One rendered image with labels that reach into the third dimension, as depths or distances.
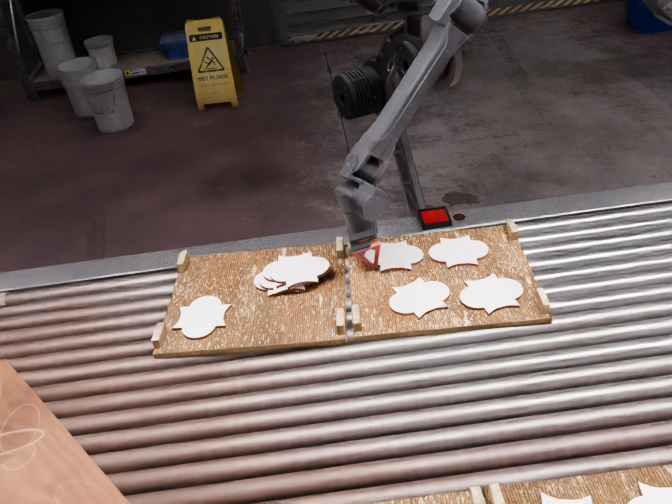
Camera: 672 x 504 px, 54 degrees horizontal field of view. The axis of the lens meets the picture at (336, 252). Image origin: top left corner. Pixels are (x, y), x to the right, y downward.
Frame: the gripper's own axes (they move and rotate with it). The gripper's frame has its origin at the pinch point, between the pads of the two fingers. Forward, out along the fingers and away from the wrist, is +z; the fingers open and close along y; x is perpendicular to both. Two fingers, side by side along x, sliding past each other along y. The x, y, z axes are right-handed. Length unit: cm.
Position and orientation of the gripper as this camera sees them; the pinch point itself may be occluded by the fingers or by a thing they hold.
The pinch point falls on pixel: (372, 256)
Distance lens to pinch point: 157.8
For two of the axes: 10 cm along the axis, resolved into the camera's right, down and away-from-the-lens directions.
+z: 3.3, 7.8, 5.3
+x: -9.4, 2.8, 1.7
